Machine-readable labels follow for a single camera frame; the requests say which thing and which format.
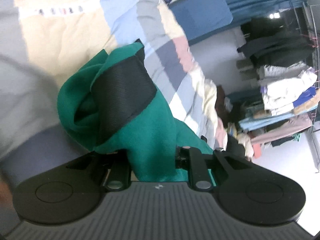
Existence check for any patchwork pastel bed quilt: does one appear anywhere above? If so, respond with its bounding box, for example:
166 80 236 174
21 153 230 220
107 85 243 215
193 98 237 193
1 0 222 188

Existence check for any green hooded sweatshirt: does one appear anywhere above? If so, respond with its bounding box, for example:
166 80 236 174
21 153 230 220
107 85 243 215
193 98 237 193
57 40 212 182

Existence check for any light blue hanging garment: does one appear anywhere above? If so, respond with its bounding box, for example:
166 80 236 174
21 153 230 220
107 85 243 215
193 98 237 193
238 112 295 131

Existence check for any taupe hanging garment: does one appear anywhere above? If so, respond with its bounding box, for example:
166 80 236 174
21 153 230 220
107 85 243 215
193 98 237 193
251 113 312 145

